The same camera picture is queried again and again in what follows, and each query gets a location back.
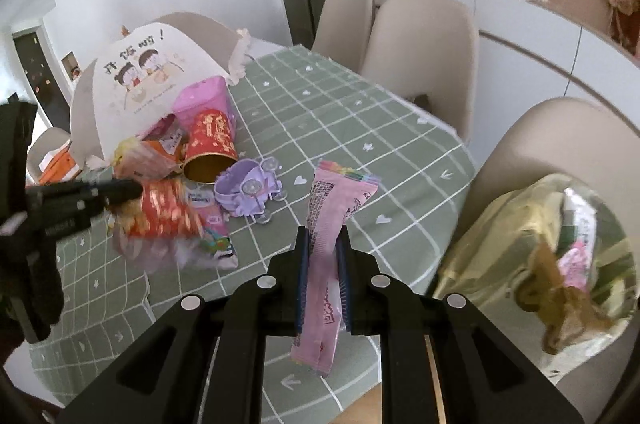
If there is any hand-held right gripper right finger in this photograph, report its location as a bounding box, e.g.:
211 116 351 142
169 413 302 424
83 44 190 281
336 226 586 424

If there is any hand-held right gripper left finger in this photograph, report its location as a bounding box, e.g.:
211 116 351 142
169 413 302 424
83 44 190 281
57 226 313 424

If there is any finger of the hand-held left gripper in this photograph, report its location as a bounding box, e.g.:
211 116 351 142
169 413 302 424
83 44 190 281
27 179 144 236

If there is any orange white snack bag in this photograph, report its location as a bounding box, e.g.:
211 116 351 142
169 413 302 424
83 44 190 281
114 138 187 181

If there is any red patterned snack wrapper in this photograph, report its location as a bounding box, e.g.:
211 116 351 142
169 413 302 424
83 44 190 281
112 178 202 255

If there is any pink snack packet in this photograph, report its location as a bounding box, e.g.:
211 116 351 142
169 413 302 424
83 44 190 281
290 160 381 377

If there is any yellow-green plastic bag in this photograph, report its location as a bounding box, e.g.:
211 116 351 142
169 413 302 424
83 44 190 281
432 174 639 380

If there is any person's left hand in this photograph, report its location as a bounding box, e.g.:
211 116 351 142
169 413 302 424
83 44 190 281
26 235 64 341

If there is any orange white box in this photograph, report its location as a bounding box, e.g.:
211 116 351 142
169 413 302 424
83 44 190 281
37 143 83 185

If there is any dark door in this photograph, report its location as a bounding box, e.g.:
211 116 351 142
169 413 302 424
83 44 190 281
12 29 72 125

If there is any red gold paper can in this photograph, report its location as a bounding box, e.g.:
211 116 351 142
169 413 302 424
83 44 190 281
181 109 239 184

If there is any white cartoon food cover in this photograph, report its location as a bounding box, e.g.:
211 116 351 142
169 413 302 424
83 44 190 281
69 21 257 161

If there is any pink box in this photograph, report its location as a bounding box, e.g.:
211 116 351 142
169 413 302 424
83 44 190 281
172 76 236 130

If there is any green checkered tablecloth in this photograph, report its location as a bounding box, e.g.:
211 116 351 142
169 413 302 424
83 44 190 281
27 39 479 424

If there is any brown crumpled wrapper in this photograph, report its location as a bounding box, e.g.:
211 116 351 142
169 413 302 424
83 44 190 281
520 244 617 356

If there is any white sideboard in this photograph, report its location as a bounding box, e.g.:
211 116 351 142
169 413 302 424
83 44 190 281
339 0 640 140

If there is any brown plush bouquet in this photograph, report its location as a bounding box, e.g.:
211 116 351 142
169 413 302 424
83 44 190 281
601 0 640 57

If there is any small wall picture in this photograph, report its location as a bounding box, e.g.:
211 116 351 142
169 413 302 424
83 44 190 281
62 51 82 81

